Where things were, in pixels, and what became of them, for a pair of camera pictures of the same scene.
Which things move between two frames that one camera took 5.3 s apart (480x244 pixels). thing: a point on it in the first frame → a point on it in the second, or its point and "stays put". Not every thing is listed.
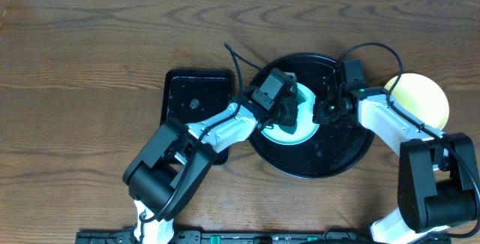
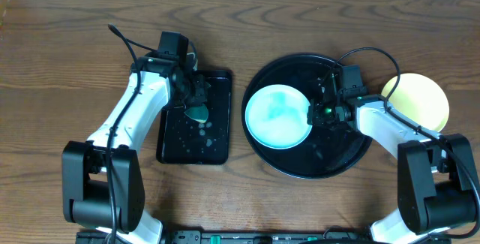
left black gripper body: [286, 110] → [196, 94]
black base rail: [271, 237] stays put
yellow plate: [420, 94] stays put
